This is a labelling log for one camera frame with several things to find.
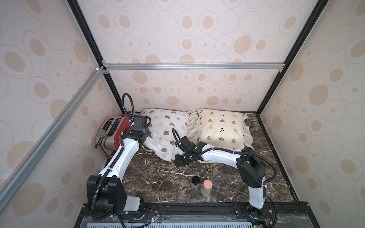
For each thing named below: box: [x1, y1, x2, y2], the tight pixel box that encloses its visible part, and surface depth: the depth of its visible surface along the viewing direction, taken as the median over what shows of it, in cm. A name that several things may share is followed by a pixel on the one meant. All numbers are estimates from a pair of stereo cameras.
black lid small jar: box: [192, 176, 201, 185], surface depth 77 cm
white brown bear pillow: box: [142, 108, 199, 162], surface depth 99 cm
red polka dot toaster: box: [95, 114, 132, 158], surface depth 89 cm
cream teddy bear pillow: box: [196, 108, 256, 152], surface depth 97 cm
